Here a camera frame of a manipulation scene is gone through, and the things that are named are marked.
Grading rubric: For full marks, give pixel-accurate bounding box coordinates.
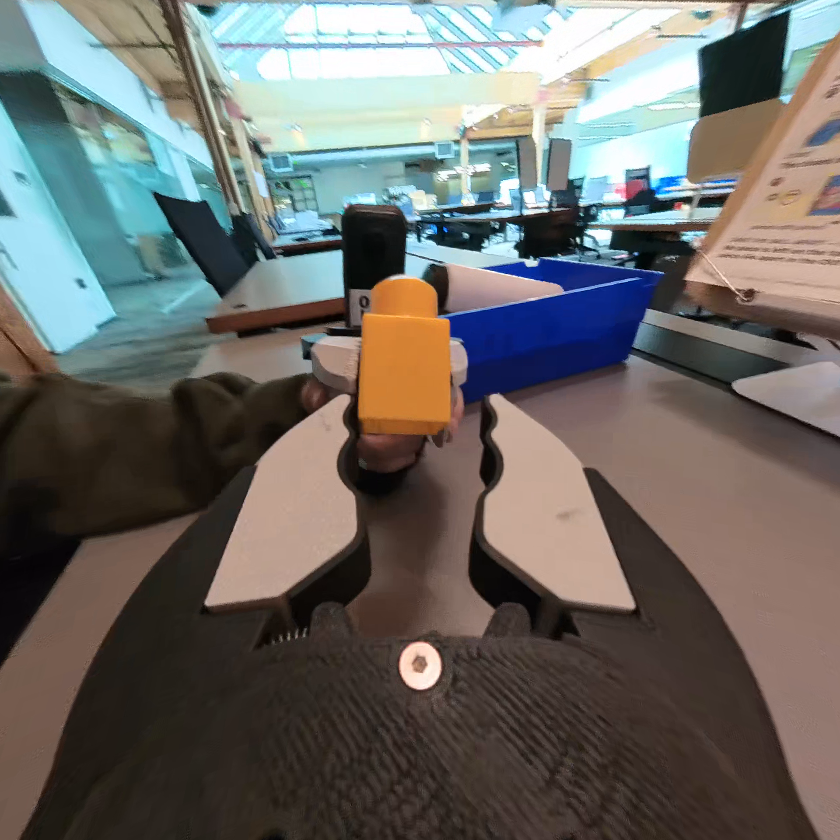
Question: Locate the yellow block with round peg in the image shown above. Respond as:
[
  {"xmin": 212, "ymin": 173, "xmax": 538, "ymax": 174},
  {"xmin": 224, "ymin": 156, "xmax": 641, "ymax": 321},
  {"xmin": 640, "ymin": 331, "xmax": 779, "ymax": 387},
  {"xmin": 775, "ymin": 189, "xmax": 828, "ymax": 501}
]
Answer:
[{"xmin": 357, "ymin": 274, "xmax": 454, "ymax": 437}]

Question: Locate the white cylinder black cap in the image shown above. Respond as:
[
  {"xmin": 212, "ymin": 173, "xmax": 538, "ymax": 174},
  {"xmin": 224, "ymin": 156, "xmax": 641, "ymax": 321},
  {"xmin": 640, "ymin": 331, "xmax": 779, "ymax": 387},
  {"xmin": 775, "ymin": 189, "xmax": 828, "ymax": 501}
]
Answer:
[{"xmin": 420, "ymin": 262, "xmax": 567, "ymax": 311}]

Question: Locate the printed instruction sheet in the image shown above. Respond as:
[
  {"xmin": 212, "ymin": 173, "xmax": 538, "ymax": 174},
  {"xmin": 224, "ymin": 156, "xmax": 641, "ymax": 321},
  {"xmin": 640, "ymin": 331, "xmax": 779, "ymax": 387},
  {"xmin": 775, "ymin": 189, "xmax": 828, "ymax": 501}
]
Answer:
[{"xmin": 707, "ymin": 36, "xmax": 840, "ymax": 299}]

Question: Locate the wood edged grey desk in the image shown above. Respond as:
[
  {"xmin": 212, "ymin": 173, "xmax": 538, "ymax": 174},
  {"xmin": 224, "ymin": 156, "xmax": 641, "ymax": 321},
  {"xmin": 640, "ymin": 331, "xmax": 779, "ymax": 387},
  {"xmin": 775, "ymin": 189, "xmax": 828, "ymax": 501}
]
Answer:
[{"xmin": 205, "ymin": 252, "xmax": 434, "ymax": 337}]

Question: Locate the white board stand base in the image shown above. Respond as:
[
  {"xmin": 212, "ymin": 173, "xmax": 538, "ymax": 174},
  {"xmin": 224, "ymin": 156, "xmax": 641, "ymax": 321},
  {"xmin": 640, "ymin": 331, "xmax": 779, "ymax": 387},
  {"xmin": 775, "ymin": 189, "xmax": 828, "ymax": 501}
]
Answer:
[{"xmin": 730, "ymin": 361, "xmax": 840, "ymax": 438}]

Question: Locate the person's left forearm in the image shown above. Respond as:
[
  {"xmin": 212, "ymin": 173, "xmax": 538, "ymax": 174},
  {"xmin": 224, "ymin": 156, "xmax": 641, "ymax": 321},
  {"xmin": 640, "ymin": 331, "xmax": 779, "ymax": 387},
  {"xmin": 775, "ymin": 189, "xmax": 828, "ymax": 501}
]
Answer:
[{"xmin": 0, "ymin": 371, "xmax": 317, "ymax": 540}]

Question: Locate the black red office chair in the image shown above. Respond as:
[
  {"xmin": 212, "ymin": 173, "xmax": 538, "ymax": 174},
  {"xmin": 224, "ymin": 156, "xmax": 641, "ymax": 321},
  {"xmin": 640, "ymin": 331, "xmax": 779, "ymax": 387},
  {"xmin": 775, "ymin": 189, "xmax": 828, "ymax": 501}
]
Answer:
[{"xmin": 623, "ymin": 167, "xmax": 658, "ymax": 217}]

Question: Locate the blue plastic bin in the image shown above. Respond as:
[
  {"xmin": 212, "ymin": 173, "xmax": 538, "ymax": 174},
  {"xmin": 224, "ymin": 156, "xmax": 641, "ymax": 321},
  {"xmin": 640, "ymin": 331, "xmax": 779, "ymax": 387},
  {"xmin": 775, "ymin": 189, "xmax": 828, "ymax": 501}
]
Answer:
[{"xmin": 438, "ymin": 257, "xmax": 665, "ymax": 406}]

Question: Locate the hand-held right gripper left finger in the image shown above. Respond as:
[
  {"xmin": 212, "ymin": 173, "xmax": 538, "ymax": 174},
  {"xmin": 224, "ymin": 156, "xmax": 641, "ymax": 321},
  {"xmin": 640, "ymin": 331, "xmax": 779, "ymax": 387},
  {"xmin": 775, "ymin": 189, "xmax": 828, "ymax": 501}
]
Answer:
[{"xmin": 203, "ymin": 394, "xmax": 371, "ymax": 631}]

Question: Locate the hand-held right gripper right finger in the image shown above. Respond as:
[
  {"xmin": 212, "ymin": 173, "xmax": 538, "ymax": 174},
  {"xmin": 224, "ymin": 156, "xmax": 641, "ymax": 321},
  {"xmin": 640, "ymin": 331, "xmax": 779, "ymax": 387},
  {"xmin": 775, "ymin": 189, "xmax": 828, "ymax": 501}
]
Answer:
[{"xmin": 469, "ymin": 394, "xmax": 637, "ymax": 637}]

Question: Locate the wooden display board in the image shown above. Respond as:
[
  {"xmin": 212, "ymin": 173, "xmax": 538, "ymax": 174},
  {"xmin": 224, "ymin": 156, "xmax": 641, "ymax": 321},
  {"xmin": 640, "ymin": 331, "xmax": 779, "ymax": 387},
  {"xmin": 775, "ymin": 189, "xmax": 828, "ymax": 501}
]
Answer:
[
  {"xmin": 682, "ymin": 26, "xmax": 840, "ymax": 343},
  {"xmin": 686, "ymin": 98, "xmax": 783, "ymax": 186}
]

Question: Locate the black tablet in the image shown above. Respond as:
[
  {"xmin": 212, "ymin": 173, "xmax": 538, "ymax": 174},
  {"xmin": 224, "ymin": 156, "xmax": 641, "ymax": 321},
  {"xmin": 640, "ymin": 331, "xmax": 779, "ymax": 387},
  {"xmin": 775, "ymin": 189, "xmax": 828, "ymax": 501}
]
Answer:
[{"xmin": 632, "ymin": 308, "xmax": 818, "ymax": 389}]

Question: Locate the wide wooden pillar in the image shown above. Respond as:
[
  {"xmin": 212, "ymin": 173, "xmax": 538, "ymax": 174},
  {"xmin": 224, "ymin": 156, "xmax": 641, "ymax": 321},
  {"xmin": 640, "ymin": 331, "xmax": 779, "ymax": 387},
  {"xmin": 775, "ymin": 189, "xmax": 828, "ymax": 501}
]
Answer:
[{"xmin": 0, "ymin": 289, "xmax": 61, "ymax": 383}]

